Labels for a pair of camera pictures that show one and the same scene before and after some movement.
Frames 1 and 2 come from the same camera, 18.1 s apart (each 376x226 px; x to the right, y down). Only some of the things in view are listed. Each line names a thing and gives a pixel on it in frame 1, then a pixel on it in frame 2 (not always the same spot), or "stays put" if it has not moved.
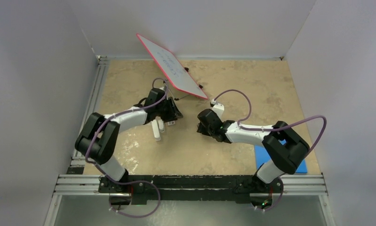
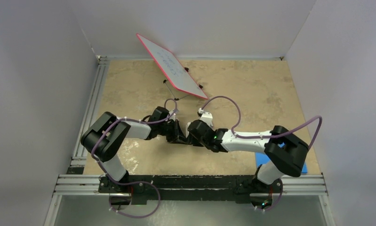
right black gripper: [201, 129] to [195, 142]
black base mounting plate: [239, 188] stays put
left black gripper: [173, 113] to [177, 136]
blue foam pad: [262, 157] stays put
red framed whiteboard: [173, 68] stays put
